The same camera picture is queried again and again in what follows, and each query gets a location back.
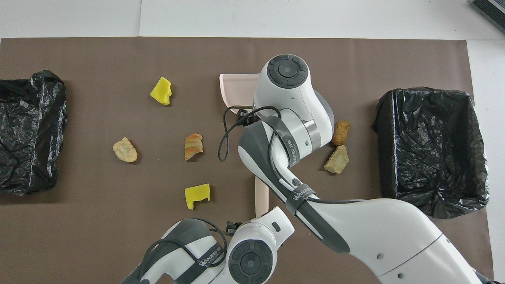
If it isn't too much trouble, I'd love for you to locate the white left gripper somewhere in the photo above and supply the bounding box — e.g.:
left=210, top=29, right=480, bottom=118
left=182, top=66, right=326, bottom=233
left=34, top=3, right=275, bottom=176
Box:
left=226, top=206, right=295, bottom=248

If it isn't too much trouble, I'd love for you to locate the pink plastic dustpan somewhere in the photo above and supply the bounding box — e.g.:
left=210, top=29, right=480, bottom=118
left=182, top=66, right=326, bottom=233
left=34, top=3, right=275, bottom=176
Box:
left=219, top=73, right=261, bottom=115

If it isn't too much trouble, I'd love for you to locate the yellow sponge piece green layer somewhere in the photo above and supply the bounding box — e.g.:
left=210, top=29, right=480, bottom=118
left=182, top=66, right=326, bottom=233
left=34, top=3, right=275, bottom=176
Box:
left=184, top=183, right=211, bottom=210

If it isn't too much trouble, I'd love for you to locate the striped croissant piece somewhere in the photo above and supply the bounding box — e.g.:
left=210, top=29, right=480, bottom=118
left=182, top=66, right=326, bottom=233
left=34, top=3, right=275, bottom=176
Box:
left=184, top=133, right=204, bottom=161

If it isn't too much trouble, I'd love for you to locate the brown bread roll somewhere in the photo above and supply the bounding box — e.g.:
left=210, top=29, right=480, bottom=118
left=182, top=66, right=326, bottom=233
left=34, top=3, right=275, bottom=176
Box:
left=332, top=120, right=350, bottom=147

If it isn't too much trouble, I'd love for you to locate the beige bread chunk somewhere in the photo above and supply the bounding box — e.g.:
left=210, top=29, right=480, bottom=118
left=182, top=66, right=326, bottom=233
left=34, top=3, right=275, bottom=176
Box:
left=112, top=136, right=138, bottom=163
left=324, top=145, right=350, bottom=174

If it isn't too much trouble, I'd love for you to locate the bin with black bag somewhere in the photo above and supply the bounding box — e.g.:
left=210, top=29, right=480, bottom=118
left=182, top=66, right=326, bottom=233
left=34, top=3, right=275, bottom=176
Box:
left=0, top=70, right=68, bottom=196
left=372, top=87, right=490, bottom=220

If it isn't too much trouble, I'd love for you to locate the brown paper table mat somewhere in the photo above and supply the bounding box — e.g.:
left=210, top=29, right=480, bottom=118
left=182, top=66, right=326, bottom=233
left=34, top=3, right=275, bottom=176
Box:
left=0, top=37, right=494, bottom=284

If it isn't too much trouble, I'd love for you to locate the grey ribbed device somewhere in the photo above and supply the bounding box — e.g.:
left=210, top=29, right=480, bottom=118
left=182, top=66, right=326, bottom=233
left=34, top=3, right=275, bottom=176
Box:
left=469, top=0, right=505, bottom=34

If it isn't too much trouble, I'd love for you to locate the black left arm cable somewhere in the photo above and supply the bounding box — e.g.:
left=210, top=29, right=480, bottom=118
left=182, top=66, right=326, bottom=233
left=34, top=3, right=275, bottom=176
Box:
left=138, top=218, right=228, bottom=273

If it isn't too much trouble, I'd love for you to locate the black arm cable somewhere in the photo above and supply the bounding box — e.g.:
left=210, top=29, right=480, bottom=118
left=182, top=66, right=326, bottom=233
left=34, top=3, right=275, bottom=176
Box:
left=138, top=218, right=228, bottom=273
left=218, top=106, right=281, bottom=162

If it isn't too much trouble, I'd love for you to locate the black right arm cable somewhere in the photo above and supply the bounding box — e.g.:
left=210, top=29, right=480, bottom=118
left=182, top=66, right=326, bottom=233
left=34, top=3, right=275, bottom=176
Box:
left=218, top=106, right=281, bottom=162

